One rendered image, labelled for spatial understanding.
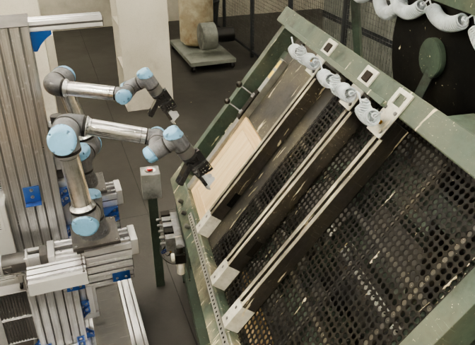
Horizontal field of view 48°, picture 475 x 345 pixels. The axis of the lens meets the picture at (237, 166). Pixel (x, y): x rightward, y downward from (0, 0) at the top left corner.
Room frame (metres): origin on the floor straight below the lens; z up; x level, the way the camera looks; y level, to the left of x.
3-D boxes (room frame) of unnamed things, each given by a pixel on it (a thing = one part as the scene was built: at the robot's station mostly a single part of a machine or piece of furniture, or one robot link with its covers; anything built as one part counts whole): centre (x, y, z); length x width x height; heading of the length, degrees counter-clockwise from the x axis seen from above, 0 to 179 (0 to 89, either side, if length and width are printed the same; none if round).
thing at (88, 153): (2.64, 0.87, 1.20); 0.13 x 0.12 x 0.14; 174
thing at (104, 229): (2.17, 0.70, 1.09); 0.15 x 0.15 x 0.10
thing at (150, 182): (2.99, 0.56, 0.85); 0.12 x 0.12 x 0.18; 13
